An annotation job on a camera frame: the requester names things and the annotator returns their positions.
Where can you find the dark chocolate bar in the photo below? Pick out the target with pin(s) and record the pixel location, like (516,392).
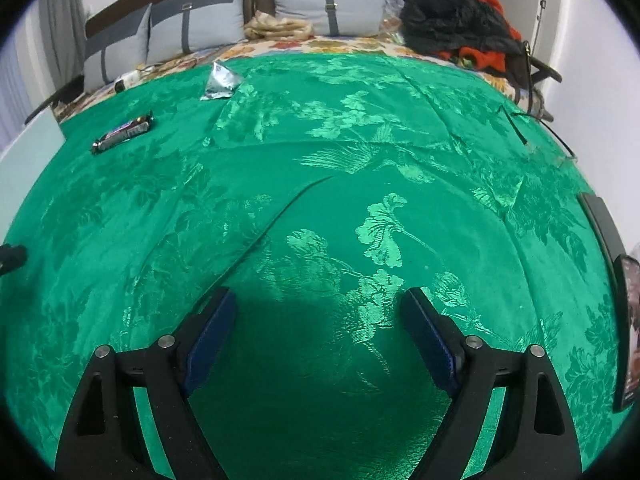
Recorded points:
(122,132)

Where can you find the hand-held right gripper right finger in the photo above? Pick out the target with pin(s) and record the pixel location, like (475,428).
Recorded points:
(430,340)

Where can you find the black flat device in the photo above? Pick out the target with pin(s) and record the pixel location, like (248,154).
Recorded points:
(602,225)

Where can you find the white box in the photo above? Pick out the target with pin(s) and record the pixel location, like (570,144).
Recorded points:
(25,170)

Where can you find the eyeglasses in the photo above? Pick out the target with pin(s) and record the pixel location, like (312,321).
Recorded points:
(514,126)

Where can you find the dark chair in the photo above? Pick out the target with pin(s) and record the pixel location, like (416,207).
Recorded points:
(547,72)

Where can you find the silver snack packet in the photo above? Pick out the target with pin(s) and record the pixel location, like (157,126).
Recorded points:
(222,82)

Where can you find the dark wooden bed rail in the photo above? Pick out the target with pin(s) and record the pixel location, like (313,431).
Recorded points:
(55,99)

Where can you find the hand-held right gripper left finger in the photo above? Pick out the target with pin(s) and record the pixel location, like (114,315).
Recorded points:
(212,340)

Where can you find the clear plastic bag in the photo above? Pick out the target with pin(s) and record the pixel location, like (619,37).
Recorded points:
(392,20)

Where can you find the grey curtain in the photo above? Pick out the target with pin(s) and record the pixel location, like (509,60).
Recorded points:
(62,20)

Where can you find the beige folded cloth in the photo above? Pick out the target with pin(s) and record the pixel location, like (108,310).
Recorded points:
(277,27)

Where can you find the white door frame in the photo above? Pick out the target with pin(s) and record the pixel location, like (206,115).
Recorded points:
(554,5)

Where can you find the sheer white curtain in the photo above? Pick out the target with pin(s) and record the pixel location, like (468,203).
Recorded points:
(12,100)

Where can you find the smartphone with lit screen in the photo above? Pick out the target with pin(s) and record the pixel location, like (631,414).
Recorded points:
(631,330)

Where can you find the black jacket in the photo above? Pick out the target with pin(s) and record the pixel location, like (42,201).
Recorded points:
(450,20)

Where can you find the white power strip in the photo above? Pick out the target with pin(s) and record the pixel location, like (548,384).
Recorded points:
(127,80)

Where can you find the dark brown handbag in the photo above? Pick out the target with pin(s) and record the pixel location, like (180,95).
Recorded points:
(520,72)

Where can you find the green patterned blanket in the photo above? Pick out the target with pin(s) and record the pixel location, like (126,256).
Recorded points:
(325,150)

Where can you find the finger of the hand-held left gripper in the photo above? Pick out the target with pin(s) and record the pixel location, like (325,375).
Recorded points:
(12,259)

